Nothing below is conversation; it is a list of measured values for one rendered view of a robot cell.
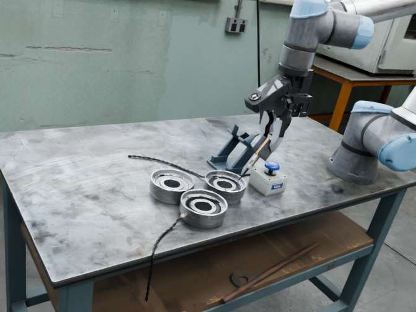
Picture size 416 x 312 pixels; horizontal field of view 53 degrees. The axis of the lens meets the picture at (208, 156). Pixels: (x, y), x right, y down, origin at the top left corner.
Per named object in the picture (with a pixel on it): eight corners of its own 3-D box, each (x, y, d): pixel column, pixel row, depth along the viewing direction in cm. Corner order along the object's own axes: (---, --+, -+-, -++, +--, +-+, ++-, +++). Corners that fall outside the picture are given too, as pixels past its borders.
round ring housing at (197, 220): (203, 200, 101) (207, 185, 100) (233, 223, 95) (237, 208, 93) (168, 210, 95) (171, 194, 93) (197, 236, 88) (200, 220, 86)
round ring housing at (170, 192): (140, 187, 101) (142, 173, 99) (174, 179, 108) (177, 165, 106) (165, 210, 94) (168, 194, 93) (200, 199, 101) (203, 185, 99)
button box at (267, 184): (265, 197, 108) (269, 180, 106) (247, 183, 113) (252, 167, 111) (287, 191, 113) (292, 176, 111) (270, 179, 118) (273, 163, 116)
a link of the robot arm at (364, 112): (368, 137, 135) (383, 97, 129) (392, 156, 123) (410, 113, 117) (334, 134, 132) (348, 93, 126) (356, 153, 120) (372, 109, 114)
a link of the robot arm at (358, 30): (356, 12, 102) (316, 4, 100) (382, 20, 93) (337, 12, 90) (346, 44, 106) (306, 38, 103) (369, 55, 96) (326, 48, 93)
